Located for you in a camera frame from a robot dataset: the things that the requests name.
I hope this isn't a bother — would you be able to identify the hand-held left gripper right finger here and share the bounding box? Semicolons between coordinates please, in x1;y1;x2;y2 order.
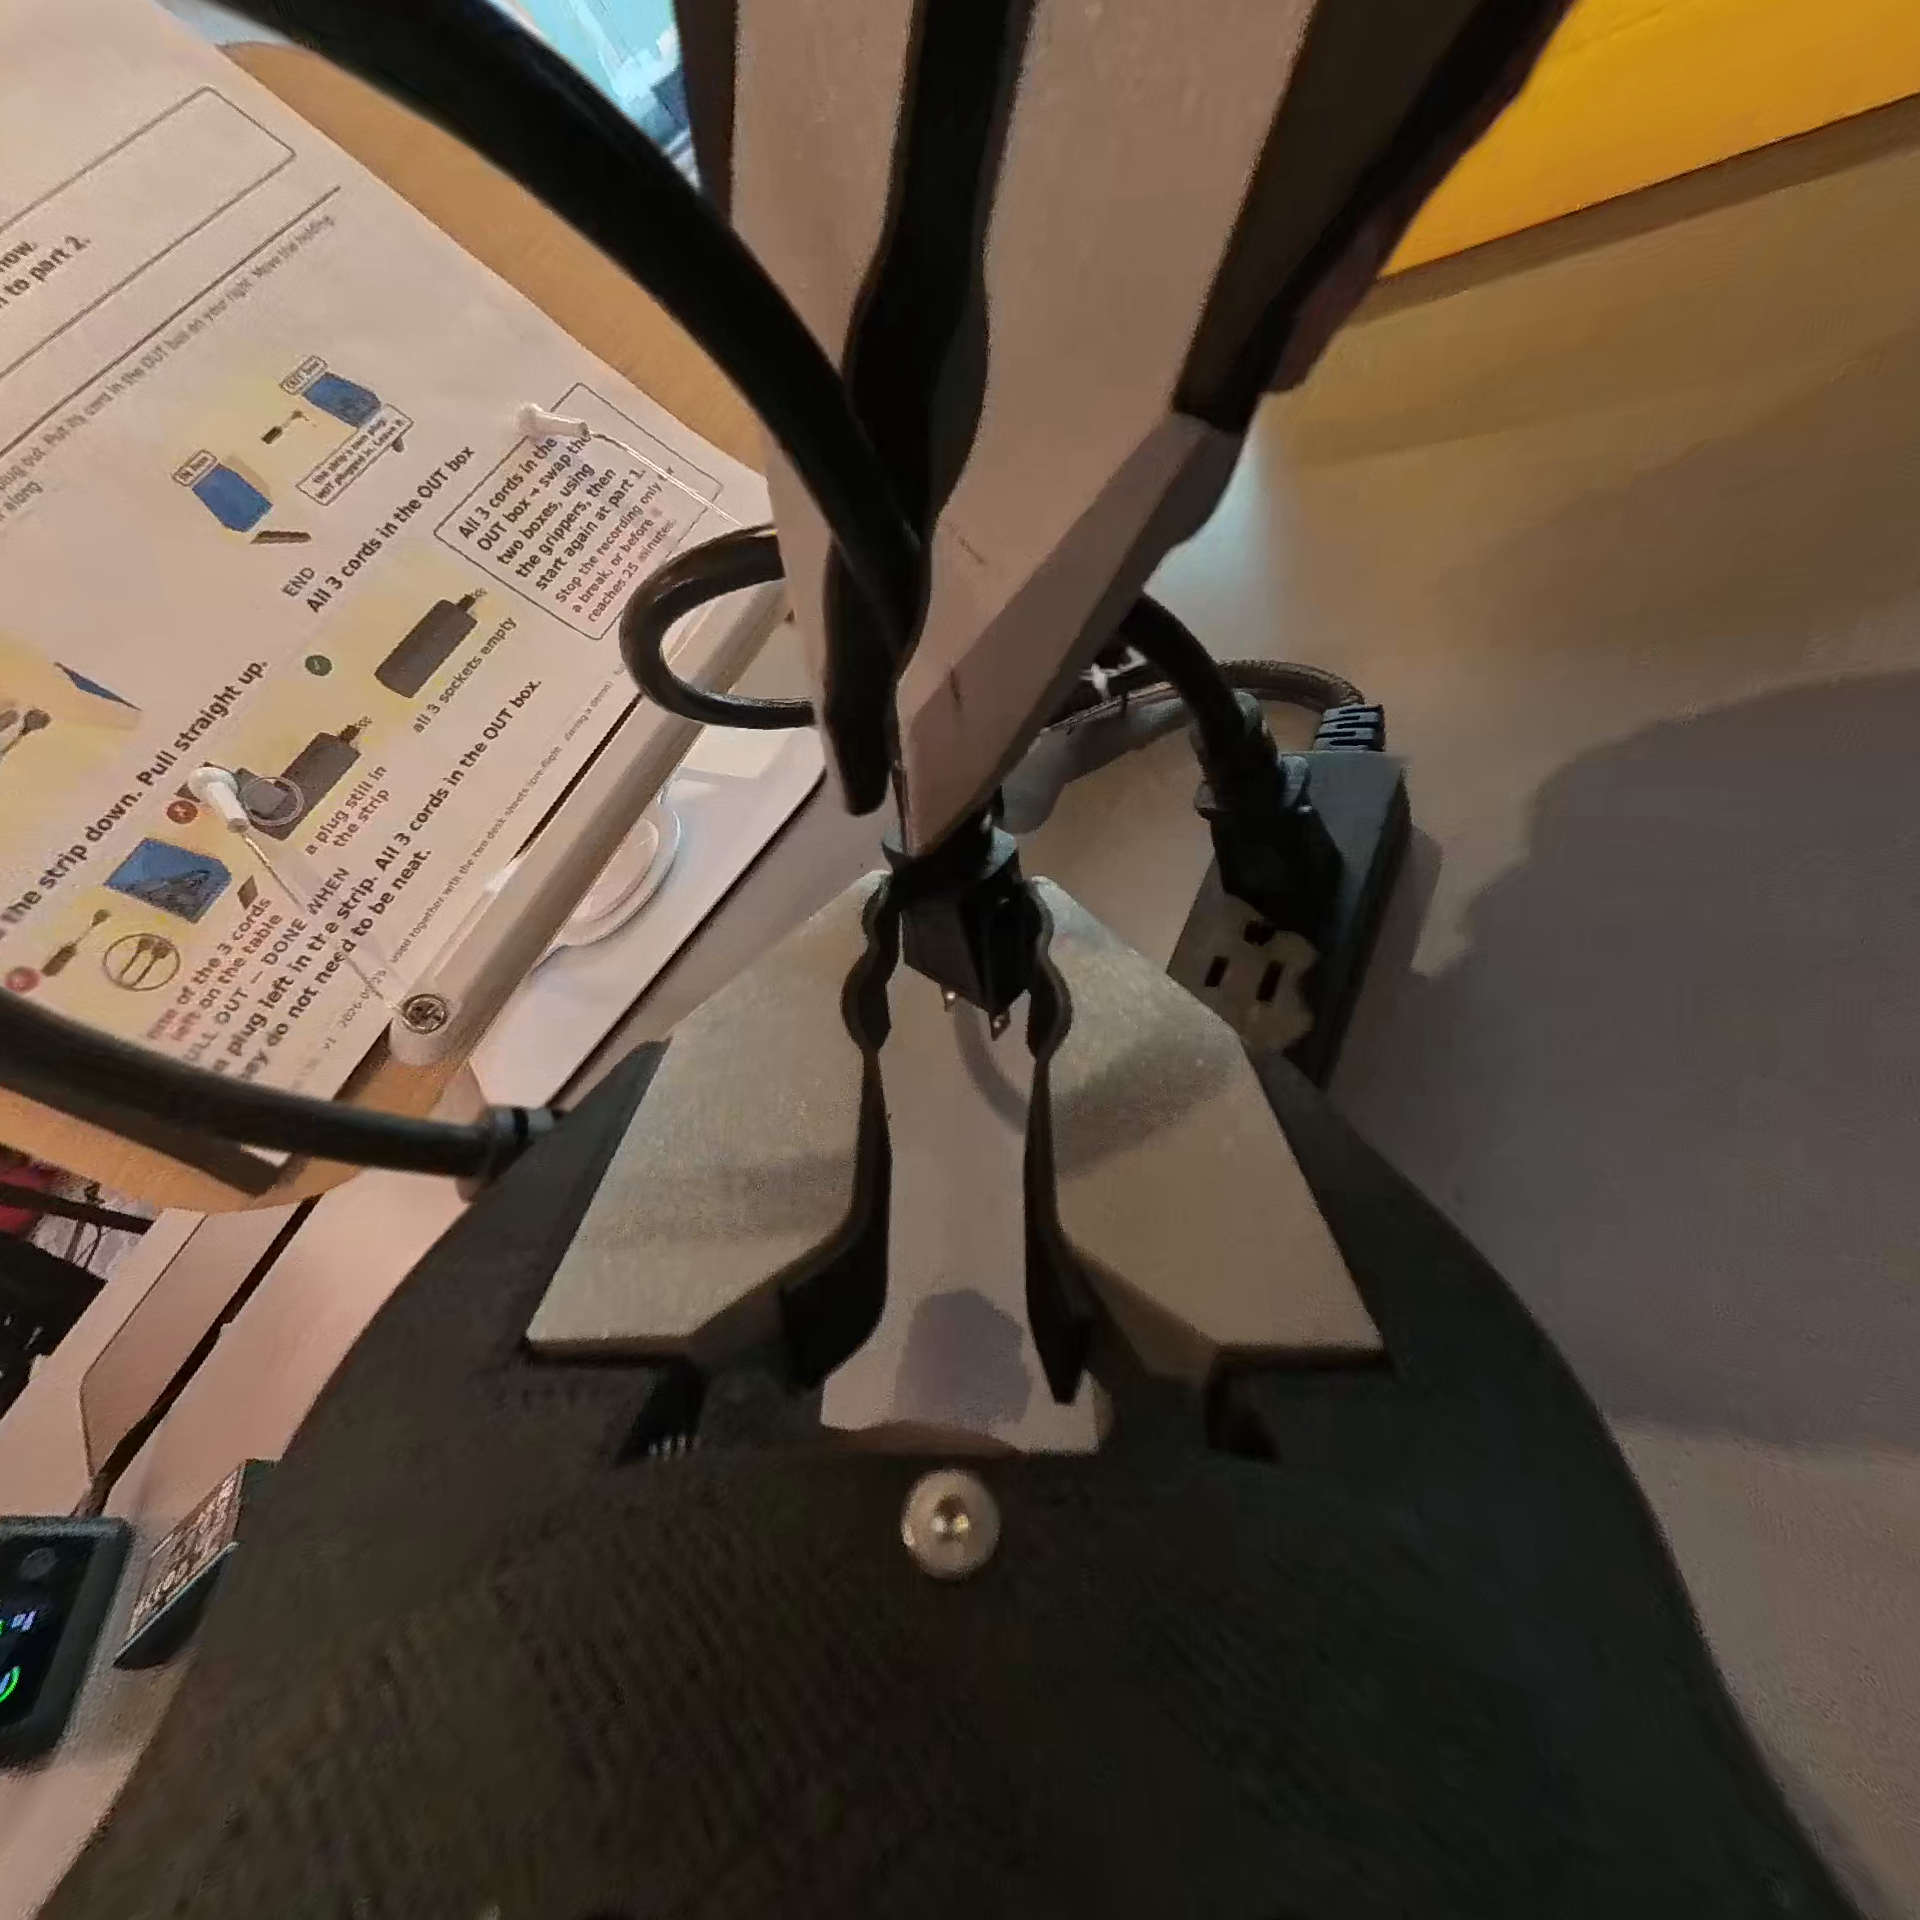
1018;878;1384;1404

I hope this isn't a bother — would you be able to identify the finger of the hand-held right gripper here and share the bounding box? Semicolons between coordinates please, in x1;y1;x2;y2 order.
723;0;963;818
895;0;1327;860

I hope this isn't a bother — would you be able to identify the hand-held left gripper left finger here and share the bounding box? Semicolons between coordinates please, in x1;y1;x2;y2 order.
520;871;903;1389

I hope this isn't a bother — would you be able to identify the black power strip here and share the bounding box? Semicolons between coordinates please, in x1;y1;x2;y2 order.
1168;703;1414;1088

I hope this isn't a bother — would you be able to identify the black power cord with plug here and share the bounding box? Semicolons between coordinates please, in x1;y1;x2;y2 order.
617;528;1343;944
0;0;1051;1190

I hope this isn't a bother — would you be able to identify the yellow box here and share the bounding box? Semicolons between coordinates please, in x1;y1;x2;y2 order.
1376;0;1920;282

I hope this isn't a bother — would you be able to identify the printed instruction sheet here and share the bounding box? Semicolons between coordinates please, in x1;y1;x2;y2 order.
0;0;781;1112

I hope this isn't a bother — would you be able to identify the small black device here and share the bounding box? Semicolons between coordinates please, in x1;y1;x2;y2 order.
112;1463;245;1671

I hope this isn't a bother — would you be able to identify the black device with screen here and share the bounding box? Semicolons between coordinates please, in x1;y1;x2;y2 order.
0;1515;130;1767

